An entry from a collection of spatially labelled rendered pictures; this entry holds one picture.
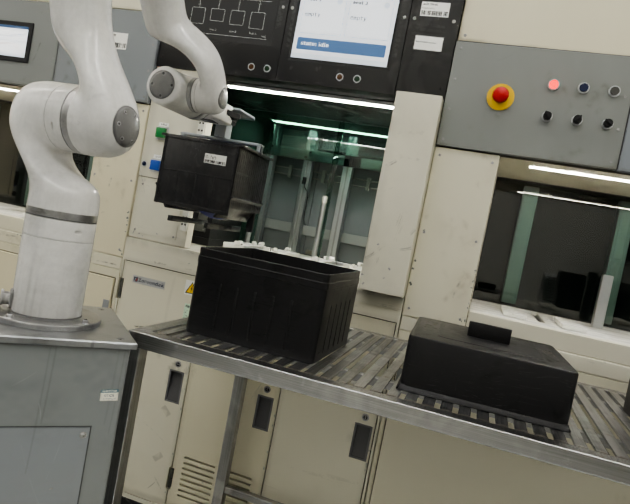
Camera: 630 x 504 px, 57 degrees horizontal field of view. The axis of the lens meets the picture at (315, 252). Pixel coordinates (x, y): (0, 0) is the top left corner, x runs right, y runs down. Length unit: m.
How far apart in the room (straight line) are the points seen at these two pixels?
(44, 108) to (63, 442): 0.56
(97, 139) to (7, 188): 1.79
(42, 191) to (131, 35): 0.99
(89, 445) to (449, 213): 1.01
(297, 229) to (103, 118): 1.60
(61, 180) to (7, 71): 1.19
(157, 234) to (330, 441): 0.80
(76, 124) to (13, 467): 0.57
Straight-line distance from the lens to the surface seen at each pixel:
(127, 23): 2.01
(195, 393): 1.82
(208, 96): 1.31
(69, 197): 1.08
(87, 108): 1.05
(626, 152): 1.61
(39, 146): 1.13
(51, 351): 1.05
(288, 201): 2.61
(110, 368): 1.07
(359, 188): 2.53
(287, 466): 1.76
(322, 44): 1.72
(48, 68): 2.15
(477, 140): 1.58
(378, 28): 1.70
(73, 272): 1.10
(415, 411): 0.98
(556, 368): 1.06
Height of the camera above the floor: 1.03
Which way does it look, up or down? 3 degrees down
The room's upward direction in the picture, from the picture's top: 11 degrees clockwise
